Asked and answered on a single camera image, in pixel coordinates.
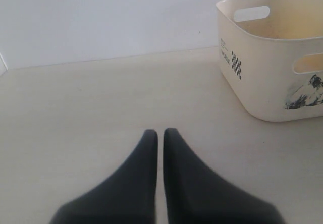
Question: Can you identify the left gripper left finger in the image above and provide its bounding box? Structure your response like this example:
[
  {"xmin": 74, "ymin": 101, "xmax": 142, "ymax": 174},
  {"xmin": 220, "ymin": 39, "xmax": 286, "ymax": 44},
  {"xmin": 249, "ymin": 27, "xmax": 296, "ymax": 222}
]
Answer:
[{"xmin": 50, "ymin": 129, "xmax": 158, "ymax": 223}]

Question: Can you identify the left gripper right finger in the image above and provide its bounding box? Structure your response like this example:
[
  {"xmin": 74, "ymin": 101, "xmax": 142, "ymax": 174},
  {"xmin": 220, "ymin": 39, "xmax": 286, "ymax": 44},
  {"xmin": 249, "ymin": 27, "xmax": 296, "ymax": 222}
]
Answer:
[{"xmin": 163, "ymin": 128, "xmax": 276, "ymax": 223}]

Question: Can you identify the cream plastic bin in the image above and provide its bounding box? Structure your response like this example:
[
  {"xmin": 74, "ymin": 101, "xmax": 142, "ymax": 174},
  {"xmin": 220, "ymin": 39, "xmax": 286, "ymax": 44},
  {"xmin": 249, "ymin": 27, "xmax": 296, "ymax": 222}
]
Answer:
[{"xmin": 216, "ymin": 0, "xmax": 322, "ymax": 122}]

